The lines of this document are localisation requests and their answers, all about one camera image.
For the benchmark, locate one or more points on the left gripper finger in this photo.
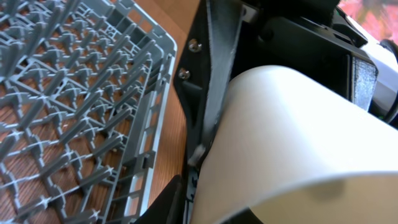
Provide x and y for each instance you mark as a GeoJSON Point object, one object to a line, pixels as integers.
{"type": "Point", "coordinates": [168, 207]}

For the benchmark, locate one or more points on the white paper cup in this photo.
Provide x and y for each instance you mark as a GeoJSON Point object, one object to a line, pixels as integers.
{"type": "Point", "coordinates": [292, 151]}

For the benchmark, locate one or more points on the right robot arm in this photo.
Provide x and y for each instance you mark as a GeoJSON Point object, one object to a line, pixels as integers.
{"type": "Point", "coordinates": [384, 54]}

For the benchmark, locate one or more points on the grey dishwasher rack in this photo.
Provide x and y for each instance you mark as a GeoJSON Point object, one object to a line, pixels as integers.
{"type": "Point", "coordinates": [84, 86]}

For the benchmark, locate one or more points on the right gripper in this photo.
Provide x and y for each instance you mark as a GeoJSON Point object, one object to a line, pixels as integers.
{"type": "Point", "coordinates": [314, 38]}

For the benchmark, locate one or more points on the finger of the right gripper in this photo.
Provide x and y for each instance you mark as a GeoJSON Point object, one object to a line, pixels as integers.
{"type": "Point", "coordinates": [204, 71]}

